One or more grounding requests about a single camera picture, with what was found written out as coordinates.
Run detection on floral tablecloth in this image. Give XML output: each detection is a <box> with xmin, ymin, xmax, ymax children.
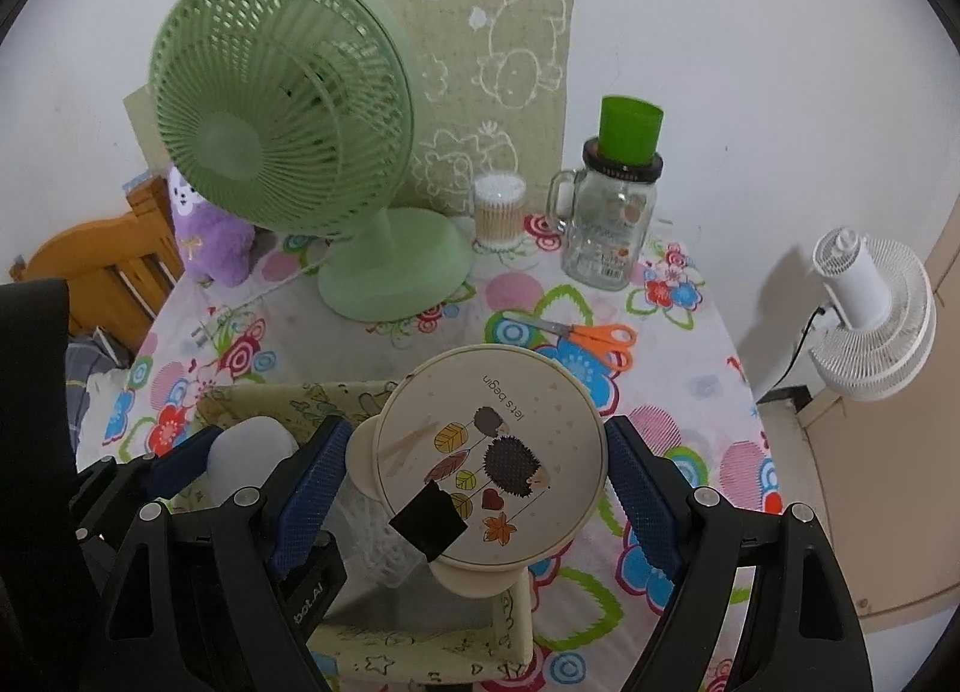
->
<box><xmin>71</xmin><ymin>212</ymin><xmax>785</xmax><ymax>692</ymax></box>

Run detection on grey plaid blanket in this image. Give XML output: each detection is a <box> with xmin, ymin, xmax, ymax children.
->
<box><xmin>64</xmin><ymin>336</ymin><xmax>132</xmax><ymax>446</ymax></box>

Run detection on cotton swab jar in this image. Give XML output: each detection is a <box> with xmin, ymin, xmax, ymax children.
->
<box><xmin>471</xmin><ymin>173</ymin><xmax>526</xmax><ymax>248</ymax></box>

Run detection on orange handled scissors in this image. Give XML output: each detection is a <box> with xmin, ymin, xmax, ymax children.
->
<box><xmin>501</xmin><ymin>311</ymin><xmax>638</xmax><ymax>372</ymax></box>

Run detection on beige cartoon wall cloth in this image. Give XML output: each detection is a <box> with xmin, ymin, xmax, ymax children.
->
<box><xmin>124</xmin><ymin>0</ymin><xmax>577</xmax><ymax>221</ymax></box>

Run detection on black power cable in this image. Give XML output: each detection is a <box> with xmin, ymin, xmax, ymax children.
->
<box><xmin>756</xmin><ymin>303</ymin><xmax>830</xmax><ymax>408</ymax></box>

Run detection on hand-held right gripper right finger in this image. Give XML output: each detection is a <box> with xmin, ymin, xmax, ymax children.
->
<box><xmin>604</xmin><ymin>416</ymin><xmax>875</xmax><ymax>692</ymax></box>

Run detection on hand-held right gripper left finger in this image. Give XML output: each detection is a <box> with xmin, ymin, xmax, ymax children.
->
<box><xmin>97</xmin><ymin>416</ymin><xmax>353</xmax><ymax>692</ymax></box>

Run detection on green plastic cup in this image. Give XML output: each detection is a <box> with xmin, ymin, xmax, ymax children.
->
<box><xmin>597</xmin><ymin>94</ymin><xmax>665</xmax><ymax>164</ymax></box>

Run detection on purple plush toy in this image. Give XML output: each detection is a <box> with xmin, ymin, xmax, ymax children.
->
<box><xmin>166</xmin><ymin>166</ymin><xmax>257</xmax><ymax>288</ymax></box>

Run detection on white fan power cord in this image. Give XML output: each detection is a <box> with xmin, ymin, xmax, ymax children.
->
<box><xmin>191</xmin><ymin>242</ymin><xmax>338</xmax><ymax>348</ymax></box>

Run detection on clear plastic container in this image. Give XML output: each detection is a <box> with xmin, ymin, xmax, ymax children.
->
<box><xmin>322</xmin><ymin>486</ymin><xmax>436</xmax><ymax>588</ymax></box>

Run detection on cartoon print storage box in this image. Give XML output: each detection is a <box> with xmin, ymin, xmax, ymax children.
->
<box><xmin>191</xmin><ymin>378</ymin><xmax>535</xmax><ymax>685</ymax></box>

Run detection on glass handled jar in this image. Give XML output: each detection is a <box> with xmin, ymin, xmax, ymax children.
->
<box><xmin>547</xmin><ymin>141</ymin><xmax>667</xmax><ymax>292</ymax></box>

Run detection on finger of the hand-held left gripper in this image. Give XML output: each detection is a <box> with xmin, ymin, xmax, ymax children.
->
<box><xmin>71</xmin><ymin>426</ymin><xmax>226</xmax><ymax>522</ymax></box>

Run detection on green desk fan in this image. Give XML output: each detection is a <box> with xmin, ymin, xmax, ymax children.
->
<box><xmin>148</xmin><ymin>0</ymin><xmax>475</xmax><ymax>323</ymax></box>

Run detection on white rounded box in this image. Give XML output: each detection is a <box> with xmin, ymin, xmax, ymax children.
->
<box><xmin>206</xmin><ymin>416</ymin><xmax>299</xmax><ymax>506</ymax></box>

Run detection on round beige hedgehog lid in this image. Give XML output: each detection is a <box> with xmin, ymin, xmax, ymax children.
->
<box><xmin>346</xmin><ymin>345</ymin><xmax>608</xmax><ymax>599</ymax></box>

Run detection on white floor fan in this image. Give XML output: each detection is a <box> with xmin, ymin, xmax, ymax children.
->
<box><xmin>808</xmin><ymin>227</ymin><xmax>938</xmax><ymax>402</ymax></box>

